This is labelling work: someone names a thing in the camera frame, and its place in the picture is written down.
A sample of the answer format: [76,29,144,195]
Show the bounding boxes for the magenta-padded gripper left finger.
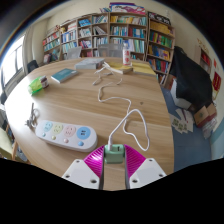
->
[61,144,106,191]

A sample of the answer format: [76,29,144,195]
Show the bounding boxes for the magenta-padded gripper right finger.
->
[124,144,167,191]

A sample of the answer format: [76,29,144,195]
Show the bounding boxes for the light green charger block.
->
[104,143,126,165]

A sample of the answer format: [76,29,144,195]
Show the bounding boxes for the white charger cable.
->
[92,61,151,153]

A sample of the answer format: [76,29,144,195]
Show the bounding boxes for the white power strip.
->
[34,119,99,154]

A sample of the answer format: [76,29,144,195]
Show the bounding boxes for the papers on floor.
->
[169,108,196,134]

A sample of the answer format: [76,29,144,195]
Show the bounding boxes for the yellow-green chair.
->
[0,128,16,161]

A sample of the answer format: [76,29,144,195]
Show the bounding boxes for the cardboard box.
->
[193,103,218,129]

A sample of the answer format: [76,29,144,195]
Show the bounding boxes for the small dark jar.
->
[39,75,50,90]

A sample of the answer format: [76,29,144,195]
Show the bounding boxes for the green plastic bag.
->
[27,77,45,96]

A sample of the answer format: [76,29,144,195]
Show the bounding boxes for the teal book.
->
[50,68,80,84]

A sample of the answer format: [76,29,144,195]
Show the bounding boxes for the black cloth cover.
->
[168,45,215,113]

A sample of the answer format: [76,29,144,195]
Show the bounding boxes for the flat yellow book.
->
[131,61,157,77]

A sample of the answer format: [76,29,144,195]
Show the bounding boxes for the grey book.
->
[74,57,106,71]

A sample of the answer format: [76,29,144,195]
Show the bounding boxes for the dark chair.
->
[26,59,40,74]

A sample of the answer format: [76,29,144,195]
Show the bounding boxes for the white bottle with red label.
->
[122,42,132,67]

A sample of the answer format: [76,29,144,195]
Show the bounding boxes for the grey mesh chair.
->
[97,43,125,59]

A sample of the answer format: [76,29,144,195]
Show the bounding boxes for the wooden bookshelf unit with books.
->
[41,2,176,85]

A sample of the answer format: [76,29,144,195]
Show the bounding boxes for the white power strip cable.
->
[24,102,41,130]

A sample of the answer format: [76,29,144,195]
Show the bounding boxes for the red wall hanging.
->
[212,71,222,92]

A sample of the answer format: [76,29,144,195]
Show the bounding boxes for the small wall shelf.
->
[199,46,213,73]

